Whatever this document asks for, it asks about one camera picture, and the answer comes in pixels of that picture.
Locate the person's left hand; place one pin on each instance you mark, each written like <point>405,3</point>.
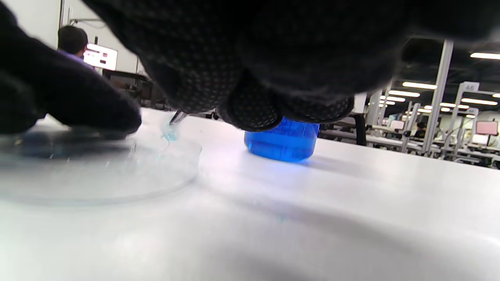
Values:
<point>70,89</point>

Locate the person's right hand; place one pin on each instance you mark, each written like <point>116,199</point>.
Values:
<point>273,50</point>

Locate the clear culture dish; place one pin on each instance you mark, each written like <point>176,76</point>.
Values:
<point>109,171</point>

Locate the beaker of blue dye solution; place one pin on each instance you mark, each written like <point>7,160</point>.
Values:
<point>283,144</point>

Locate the metal tweezers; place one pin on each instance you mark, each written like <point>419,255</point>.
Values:
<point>177,118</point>

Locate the bright computer monitor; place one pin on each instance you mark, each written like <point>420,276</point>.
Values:
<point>101,57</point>

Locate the black chair with chrome base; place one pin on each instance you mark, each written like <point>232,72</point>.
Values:
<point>129,88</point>

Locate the black mesh office chair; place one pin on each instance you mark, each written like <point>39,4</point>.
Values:
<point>359,128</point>

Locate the row of ceiling lights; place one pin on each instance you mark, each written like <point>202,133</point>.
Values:
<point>420,85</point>

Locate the pink screen monitor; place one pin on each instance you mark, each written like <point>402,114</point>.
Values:
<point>486,128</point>

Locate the white square post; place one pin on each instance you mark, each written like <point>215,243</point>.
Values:
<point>439,93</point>

